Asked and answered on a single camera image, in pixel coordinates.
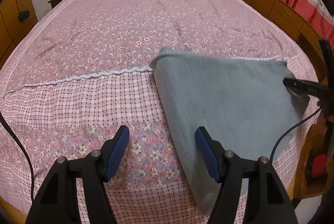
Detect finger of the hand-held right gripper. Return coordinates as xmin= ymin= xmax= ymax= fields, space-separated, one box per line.
xmin=283 ymin=77 xmax=331 ymax=99

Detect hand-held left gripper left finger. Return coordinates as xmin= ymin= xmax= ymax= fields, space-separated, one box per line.
xmin=25 ymin=125 xmax=130 ymax=224

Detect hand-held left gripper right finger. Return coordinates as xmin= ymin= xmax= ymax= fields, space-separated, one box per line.
xmin=195 ymin=126 xmax=298 ymax=224

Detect grey pants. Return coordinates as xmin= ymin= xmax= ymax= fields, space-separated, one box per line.
xmin=150 ymin=46 xmax=307 ymax=216

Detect low wooden cabinet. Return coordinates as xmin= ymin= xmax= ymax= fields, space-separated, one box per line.
xmin=224 ymin=0 xmax=330 ymax=83

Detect red round object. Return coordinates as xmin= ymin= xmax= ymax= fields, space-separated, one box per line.
xmin=311 ymin=154 xmax=328 ymax=178

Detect pink floral checked bedspread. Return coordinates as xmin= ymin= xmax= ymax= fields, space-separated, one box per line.
xmin=0 ymin=0 xmax=323 ymax=224

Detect dark wooden nightstand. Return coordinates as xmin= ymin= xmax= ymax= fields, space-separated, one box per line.
xmin=48 ymin=0 xmax=69 ymax=9

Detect wooden wardrobe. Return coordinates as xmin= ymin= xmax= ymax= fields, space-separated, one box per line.
xmin=0 ymin=0 xmax=38 ymax=62

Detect thick black cable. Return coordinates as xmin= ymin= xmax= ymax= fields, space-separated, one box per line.
xmin=0 ymin=111 xmax=35 ymax=201

